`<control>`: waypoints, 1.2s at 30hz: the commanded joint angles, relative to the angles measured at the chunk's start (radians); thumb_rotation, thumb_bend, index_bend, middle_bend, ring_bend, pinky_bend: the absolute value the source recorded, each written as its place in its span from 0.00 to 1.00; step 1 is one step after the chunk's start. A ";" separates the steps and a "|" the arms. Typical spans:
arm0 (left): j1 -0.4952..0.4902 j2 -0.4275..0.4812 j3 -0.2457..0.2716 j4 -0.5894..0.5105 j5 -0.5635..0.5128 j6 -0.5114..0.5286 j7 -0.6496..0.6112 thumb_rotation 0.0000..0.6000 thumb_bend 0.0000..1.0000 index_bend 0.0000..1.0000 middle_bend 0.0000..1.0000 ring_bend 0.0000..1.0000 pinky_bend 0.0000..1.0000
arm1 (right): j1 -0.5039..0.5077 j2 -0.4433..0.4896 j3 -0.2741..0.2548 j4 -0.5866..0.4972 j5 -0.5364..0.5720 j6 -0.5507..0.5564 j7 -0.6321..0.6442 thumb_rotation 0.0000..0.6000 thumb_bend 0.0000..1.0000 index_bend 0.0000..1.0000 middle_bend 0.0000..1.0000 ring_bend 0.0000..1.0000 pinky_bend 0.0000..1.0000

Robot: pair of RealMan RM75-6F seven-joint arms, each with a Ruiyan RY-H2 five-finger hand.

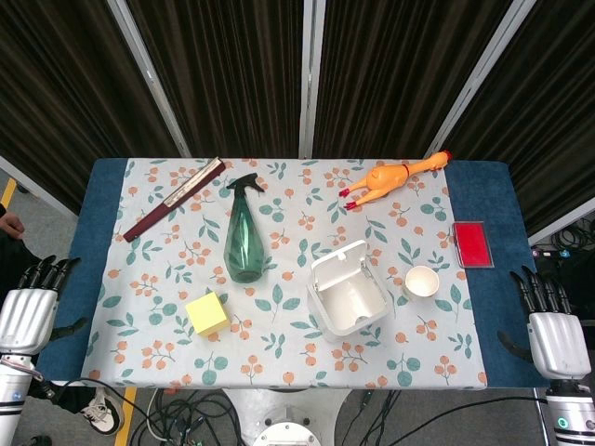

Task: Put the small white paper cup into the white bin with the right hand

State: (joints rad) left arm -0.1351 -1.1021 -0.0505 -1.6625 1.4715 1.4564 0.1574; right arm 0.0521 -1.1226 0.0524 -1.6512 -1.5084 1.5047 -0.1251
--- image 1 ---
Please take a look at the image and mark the yellow cube block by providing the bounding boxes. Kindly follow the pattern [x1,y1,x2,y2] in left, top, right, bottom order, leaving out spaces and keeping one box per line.
[184,291,231,336]

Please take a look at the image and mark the black and white sneaker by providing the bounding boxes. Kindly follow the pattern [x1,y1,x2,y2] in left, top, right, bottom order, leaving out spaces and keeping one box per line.
[79,388,123,437]

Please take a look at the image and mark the dark pleated screen panel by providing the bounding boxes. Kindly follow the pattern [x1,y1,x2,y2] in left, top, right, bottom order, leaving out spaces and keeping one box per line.
[441,0,595,236]
[125,0,306,159]
[311,0,515,159]
[0,0,182,215]

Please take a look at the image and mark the blue table cover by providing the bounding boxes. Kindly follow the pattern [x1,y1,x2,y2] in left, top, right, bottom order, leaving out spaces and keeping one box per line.
[35,157,549,389]

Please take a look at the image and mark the black floor cables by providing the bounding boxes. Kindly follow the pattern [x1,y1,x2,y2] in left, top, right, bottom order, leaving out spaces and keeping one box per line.
[27,378,252,446]

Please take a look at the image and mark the red rectangular ink pad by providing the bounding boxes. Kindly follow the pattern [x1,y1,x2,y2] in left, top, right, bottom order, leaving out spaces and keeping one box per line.
[452,221,495,269]

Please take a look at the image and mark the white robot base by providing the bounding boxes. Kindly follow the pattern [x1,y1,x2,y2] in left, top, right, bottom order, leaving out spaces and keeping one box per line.
[218,387,352,446]

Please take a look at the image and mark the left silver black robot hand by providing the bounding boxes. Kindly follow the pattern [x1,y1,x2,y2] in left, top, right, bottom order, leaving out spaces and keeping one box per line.
[0,255,89,358]

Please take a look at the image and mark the folded maroon hand fan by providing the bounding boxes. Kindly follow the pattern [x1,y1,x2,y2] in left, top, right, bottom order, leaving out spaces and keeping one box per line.
[123,157,227,243]

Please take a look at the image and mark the floral patterned tablecloth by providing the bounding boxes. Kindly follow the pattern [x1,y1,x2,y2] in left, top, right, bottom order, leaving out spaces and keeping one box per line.
[80,157,488,389]

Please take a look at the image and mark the person's hand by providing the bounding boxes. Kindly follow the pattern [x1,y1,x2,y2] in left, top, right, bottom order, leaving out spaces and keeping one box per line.
[0,203,25,241]

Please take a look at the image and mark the green plastic spray bottle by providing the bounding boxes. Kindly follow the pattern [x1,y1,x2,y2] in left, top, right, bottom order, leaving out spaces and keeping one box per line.
[223,172,267,285]

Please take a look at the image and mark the white plastic container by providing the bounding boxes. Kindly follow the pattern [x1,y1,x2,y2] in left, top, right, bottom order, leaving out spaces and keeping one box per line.
[306,239,390,344]

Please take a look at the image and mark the orange rubber chicken toy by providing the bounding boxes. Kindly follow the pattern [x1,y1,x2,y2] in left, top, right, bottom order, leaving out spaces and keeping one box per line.
[337,150,454,212]

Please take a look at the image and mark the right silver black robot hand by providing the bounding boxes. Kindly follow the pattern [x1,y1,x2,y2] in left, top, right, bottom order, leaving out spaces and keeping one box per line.
[496,265,590,379]

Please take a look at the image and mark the white paper cup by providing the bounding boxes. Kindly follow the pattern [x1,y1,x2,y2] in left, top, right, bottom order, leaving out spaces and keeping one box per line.
[401,265,441,301]

